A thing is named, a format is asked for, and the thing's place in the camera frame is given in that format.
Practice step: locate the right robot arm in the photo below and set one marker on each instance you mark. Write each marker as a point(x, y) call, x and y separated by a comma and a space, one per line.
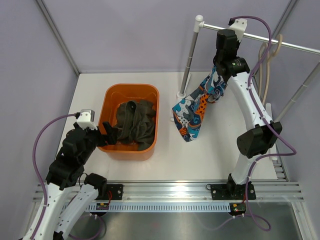
point(261, 131)

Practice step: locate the wooden hanger of green shorts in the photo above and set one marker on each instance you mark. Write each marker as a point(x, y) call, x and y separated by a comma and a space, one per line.
point(264, 70)

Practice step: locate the patterned blue orange shorts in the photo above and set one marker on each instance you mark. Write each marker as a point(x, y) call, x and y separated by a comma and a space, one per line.
point(189, 113)

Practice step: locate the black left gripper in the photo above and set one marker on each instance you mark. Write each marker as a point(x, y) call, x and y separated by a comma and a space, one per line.
point(111, 132)

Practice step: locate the aluminium rail with cable duct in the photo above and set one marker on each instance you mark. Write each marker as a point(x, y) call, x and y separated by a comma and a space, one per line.
point(190, 196)

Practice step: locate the white metal clothes rack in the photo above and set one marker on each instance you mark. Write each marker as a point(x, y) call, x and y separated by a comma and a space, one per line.
point(199, 24)

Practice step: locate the orange plastic basket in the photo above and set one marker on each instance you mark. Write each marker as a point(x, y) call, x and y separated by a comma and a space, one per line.
point(116, 95)

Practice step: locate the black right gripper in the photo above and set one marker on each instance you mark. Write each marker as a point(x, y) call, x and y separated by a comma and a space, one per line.
point(238, 44)

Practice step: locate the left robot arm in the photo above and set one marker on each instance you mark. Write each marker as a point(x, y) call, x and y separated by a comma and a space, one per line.
point(54, 219)

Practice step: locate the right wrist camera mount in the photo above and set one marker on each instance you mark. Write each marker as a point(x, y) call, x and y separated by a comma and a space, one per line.
point(238, 25)

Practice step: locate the olive green shorts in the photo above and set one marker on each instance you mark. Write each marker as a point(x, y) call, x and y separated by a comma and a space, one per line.
point(135, 123)

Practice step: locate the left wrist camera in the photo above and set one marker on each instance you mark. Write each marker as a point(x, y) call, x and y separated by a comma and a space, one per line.
point(86, 118)

